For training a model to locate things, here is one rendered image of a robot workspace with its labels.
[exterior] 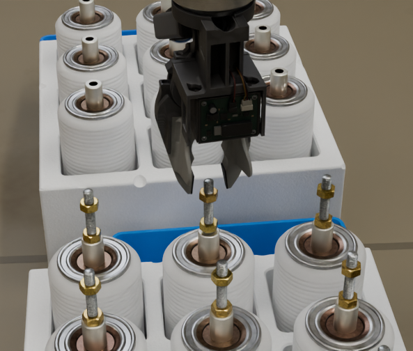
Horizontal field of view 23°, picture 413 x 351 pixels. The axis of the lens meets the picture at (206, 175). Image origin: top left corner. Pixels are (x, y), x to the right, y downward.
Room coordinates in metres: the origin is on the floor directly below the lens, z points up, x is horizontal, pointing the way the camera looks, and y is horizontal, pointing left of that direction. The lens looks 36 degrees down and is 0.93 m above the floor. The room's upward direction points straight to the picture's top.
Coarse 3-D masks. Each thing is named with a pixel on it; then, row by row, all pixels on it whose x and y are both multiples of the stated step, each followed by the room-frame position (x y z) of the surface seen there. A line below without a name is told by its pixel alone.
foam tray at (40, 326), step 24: (144, 264) 0.86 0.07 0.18; (264, 264) 0.86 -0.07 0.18; (48, 288) 0.82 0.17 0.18; (144, 288) 0.83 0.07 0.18; (264, 288) 0.82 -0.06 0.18; (48, 312) 0.79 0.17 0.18; (144, 312) 0.84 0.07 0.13; (264, 312) 0.79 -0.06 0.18; (384, 312) 0.79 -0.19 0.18; (48, 336) 0.75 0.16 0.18; (288, 336) 0.75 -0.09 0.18
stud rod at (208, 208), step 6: (204, 180) 0.80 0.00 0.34; (210, 180) 0.80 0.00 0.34; (204, 186) 0.80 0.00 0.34; (210, 186) 0.80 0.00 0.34; (204, 192) 0.80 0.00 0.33; (210, 192) 0.80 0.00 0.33; (204, 204) 0.80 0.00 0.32; (210, 204) 0.80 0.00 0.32; (204, 210) 0.80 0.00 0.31; (210, 210) 0.80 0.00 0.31; (204, 216) 0.80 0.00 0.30; (210, 216) 0.80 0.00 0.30; (204, 222) 0.80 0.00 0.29; (210, 222) 0.80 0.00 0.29
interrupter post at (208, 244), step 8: (200, 232) 0.80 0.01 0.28; (216, 232) 0.80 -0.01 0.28; (200, 240) 0.79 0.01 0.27; (208, 240) 0.79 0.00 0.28; (216, 240) 0.79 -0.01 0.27; (200, 248) 0.79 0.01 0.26; (208, 248) 0.79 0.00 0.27; (216, 248) 0.79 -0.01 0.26; (200, 256) 0.79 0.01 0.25; (208, 256) 0.79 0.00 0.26; (216, 256) 0.79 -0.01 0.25
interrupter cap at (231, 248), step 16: (176, 240) 0.82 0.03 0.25; (192, 240) 0.82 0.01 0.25; (224, 240) 0.82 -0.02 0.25; (240, 240) 0.82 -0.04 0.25; (176, 256) 0.79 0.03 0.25; (192, 256) 0.80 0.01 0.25; (224, 256) 0.80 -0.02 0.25; (240, 256) 0.79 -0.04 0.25; (192, 272) 0.77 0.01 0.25; (208, 272) 0.77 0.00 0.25
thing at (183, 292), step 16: (176, 272) 0.77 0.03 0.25; (240, 272) 0.77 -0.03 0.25; (176, 288) 0.77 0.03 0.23; (192, 288) 0.76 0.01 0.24; (208, 288) 0.75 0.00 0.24; (240, 288) 0.77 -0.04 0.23; (176, 304) 0.77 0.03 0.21; (192, 304) 0.76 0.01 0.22; (208, 304) 0.75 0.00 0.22; (240, 304) 0.77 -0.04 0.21; (176, 320) 0.77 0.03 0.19
